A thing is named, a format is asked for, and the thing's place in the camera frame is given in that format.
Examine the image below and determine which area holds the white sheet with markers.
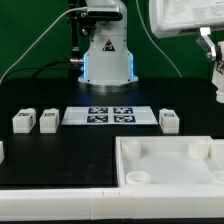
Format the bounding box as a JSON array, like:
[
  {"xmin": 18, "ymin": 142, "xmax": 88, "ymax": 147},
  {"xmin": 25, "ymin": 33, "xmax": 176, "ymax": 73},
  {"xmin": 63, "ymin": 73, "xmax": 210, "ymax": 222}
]
[{"xmin": 62, "ymin": 106, "xmax": 158, "ymax": 125}]

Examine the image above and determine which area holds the white cable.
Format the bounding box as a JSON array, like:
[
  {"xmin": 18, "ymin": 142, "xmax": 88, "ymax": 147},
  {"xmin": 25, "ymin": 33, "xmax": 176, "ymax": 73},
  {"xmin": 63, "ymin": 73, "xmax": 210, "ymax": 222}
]
[{"xmin": 0, "ymin": 6, "xmax": 88, "ymax": 84}]

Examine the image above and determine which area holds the black cable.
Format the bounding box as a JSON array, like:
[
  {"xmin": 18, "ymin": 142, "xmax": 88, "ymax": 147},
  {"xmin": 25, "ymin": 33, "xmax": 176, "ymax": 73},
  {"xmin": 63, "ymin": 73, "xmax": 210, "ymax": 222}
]
[{"xmin": 5, "ymin": 59, "xmax": 73, "ymax": 79}]

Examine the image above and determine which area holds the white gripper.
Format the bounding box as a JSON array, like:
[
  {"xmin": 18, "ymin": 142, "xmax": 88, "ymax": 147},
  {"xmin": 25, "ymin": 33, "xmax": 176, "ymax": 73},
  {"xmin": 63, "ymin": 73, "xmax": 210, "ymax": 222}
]
[{"xmin": 149, "ymin": 0, "xmax": 224, "ymax": 61}]

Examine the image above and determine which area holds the white block left edge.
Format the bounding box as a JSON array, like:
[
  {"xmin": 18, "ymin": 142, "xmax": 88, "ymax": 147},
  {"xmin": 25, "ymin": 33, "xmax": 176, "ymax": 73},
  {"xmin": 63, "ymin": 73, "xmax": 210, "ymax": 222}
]
[{"xmin": 0, "ymin": 141, "xmax": 4, "ymax": 165}]

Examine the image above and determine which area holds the white front obstacle rail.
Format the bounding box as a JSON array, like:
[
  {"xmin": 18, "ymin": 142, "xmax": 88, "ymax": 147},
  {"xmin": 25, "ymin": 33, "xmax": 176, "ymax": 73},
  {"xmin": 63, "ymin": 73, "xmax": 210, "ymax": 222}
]
[{"xmin": 0, "ymin": 185, "xmax": 224, "ymax": 221}]

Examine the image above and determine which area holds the black camera on mount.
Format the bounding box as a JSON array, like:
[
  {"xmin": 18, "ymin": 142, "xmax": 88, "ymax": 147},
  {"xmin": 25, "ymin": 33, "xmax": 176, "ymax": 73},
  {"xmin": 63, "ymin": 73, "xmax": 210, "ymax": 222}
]
[{"xmin": 87, "ymin": 11, "xmax": 122, "ymax": 21}]

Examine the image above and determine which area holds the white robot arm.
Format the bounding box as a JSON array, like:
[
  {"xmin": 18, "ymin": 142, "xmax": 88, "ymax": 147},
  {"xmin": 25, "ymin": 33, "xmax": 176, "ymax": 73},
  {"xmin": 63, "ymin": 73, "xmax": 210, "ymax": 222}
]
[{"xmin": 79, "ymin": 0, "xmax": 224, "ymax": 90}]

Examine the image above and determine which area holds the white square table top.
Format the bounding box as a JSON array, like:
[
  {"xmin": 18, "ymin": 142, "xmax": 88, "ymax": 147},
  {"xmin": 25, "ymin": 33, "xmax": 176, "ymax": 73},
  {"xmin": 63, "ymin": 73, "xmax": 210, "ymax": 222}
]
[{"xmin": 115, "ymin": 136, "xmax": 224, "ymax": 186}]

